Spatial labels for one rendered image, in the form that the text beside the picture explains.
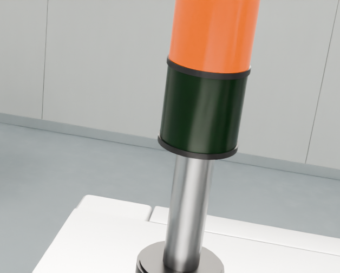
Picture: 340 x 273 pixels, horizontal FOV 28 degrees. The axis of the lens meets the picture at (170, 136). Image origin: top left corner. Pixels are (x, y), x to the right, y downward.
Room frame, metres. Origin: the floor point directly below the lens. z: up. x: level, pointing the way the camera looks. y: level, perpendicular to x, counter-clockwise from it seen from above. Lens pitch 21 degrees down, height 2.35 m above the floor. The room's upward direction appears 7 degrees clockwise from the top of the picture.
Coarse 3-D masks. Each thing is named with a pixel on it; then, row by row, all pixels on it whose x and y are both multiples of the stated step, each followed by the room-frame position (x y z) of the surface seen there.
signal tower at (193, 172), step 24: (192, 72) 0.37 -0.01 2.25; (240, 72) 0.38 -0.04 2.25; (168, 144) 0.38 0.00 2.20; (192, 168) 0.38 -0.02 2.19; (192, 192) 0.38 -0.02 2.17; (168, 216) 0.39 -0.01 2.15; (192, 216) 0.39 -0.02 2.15; (168, 240) 0.39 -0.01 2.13; (192, 240) 0.39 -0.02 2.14; (144, 264) 0.39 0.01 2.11; (168, 264) 0.39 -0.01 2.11; (192, 264) 0.39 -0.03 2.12; (216, 264) 0.40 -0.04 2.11
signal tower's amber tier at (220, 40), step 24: (192, 0) 0.38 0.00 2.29; (216, 0) 0.37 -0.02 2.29; (240, 0) 0.38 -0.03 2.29; (192, 24) 0.38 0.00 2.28; (216, 24) 0.37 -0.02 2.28; (240, 24) 0.38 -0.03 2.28; (192, 48) 0.38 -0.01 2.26; (216, 48) 0.37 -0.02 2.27; (240, 48) 0.38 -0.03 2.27; (216, 72) 0.37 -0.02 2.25
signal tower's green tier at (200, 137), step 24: (168, 72) 0.39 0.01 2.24; (168, 96) 0.39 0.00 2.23; (192, 96) 0.37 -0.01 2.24; (216, 96) 0.37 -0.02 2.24; (240, 96) 0.38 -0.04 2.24; (168, 120) 0.38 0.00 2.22; (192, 120) 0.37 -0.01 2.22; (216, 120) 0.37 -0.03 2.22; (240, 120) 0.39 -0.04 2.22; (192, 144) 0.37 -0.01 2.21; (216, 144) 0.38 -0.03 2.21
